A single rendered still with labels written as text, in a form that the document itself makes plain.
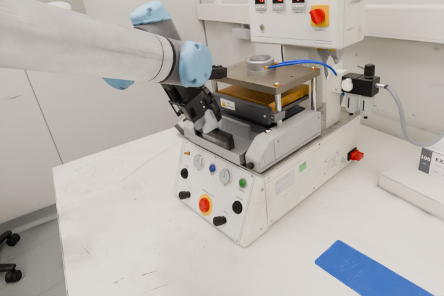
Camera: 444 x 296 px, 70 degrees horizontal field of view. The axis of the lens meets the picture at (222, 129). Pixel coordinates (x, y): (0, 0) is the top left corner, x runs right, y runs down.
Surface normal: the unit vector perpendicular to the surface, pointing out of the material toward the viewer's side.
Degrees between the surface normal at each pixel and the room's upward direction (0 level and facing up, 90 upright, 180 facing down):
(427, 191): 0
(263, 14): 90
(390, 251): 0
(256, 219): 90
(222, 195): 65
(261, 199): 90
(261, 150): 40
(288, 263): 0
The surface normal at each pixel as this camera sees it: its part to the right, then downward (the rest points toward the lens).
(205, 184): -0.74, -0.04
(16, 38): 0.80, 0.31
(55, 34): 0.84, 0.10
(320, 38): -0.76, 0.36
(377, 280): -0.12, -0.89
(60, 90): 0.48, 0.33
